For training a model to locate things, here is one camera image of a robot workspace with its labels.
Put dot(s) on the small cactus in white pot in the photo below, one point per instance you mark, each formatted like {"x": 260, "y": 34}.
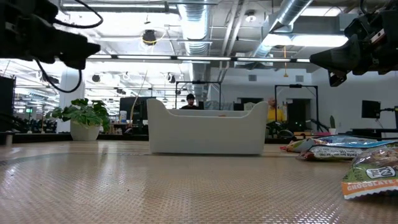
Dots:
{"x": 332, "y": 129}

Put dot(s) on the large black screen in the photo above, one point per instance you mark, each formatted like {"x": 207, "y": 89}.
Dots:
{"x": 136, "y": 107}

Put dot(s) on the long ceiling light strip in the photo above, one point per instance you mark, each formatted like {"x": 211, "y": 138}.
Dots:
{"x": 202, "y": 58}

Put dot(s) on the blue granola bar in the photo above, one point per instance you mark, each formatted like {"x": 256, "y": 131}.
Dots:
{"x": 335, "y": 152}
{"x": 345, "y": 139}

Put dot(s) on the silver ventilation duct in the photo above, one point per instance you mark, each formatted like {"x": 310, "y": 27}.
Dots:
{"x": 289, "y": 12}
{"x": 196, "y": 25}

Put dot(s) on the green orange granola bar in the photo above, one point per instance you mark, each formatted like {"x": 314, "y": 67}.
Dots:
{"x": 370, "y": 174}

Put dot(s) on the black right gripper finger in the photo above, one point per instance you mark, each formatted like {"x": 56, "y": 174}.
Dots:
{"x": 339, "y": 66}
{"x": 342, "y": 51}

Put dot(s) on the grey plastic bin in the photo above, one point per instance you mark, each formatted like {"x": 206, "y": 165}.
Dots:
{"x": 205, "y": 137}

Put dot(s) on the green potted plant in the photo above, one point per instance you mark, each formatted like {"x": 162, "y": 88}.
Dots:
{"x": 84, "y": 130}

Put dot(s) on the person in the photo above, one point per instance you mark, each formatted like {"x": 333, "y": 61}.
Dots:
{"x": 275, "y": 115}
{"x": 190, "y": 101}

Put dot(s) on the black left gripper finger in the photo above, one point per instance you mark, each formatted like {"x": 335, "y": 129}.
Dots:
{"x": 77, "y": 43}
{"x": 76, "y": 59}

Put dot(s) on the brown mat with black border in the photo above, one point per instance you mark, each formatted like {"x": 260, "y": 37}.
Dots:
{"x": 155, "y": 193}

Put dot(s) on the red yellow granola bar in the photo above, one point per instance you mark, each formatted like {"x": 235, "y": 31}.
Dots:
{"x": 295, "y": 145}

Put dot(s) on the black overhead camera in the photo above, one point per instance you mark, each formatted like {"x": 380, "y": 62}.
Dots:
{"x": 149, "y": 37}

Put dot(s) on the white cup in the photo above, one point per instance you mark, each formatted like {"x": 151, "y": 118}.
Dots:
{"x": 123, "y": 117}

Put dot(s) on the black cabinet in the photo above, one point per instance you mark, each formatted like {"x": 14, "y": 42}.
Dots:
{"x": 7, "y": 102}

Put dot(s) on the black metal gantry frame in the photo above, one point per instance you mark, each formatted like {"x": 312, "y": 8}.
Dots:
{"x": 295, "y": 86}
{"x": 199, "y": 82}

